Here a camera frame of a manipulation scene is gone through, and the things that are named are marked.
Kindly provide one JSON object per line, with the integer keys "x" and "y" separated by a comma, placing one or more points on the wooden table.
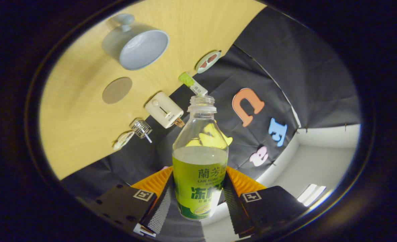
{"x": 74, "y": 127}

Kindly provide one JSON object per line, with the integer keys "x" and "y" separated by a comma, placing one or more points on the brown food piece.
{"x": 203, "y": 65}
{"x": 212, "y": 58}

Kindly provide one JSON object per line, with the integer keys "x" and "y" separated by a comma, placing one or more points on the metal mesh utensil holder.
{"x": 140, "y": 127}

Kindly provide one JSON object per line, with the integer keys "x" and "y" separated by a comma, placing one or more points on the white cup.
{"x": 141, "y": 47}

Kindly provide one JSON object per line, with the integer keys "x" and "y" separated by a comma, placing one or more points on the green label juice bottle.
{"x": 198, "y": 188}

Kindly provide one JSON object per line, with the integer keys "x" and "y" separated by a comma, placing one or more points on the small capped green bottle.
{"x": 193, "y": 84}

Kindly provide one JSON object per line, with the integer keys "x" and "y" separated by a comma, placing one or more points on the white divided sauce dish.
{"x": 122, "y": 141}

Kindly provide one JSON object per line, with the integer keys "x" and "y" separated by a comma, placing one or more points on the white toaster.
{"x": 163, "y": 109}

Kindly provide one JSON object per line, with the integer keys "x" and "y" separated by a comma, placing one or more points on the black backdrop cloth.
{"x": 269, "y": 67}

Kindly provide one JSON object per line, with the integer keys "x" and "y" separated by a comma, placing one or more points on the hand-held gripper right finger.
{"x": 233, "y": 208}

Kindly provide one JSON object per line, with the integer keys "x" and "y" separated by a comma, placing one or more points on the ceiling light panel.
{"x": 311, "y": 195}

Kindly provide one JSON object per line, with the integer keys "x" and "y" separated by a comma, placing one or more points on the toasted bread slice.
{"x": 179, "y": 122}

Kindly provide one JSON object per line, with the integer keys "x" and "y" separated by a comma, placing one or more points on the round brown coaster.
{"x": 117, "y": 90}

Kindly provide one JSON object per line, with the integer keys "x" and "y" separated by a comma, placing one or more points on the pale green plate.
{"x": 201, "y": 70}

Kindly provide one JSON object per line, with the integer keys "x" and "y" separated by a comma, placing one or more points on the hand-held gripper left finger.
{"x": 161, "y": 208}

